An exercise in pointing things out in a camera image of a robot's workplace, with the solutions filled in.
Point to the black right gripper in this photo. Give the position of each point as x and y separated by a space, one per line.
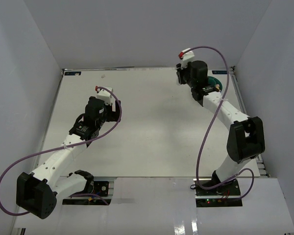
180 71

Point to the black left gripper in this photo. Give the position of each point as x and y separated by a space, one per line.
113 115

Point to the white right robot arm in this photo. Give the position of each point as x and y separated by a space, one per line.
245 134

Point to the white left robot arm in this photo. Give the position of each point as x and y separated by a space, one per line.
39 191

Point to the right blue table label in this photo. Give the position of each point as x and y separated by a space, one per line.
219 72

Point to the blue table label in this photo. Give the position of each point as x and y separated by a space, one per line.
219 72
72 73

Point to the teal round divided organizer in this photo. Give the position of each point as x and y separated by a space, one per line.
212 81

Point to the left blue table label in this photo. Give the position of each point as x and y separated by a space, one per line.
72 73

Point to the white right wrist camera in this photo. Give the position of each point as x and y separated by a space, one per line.
185 57

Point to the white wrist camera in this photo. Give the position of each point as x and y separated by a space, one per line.
104 95
185 57

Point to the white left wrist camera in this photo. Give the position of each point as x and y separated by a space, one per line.
104 95

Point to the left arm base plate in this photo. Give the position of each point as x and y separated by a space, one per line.
103 189

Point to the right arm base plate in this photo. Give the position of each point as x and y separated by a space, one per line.
227 195

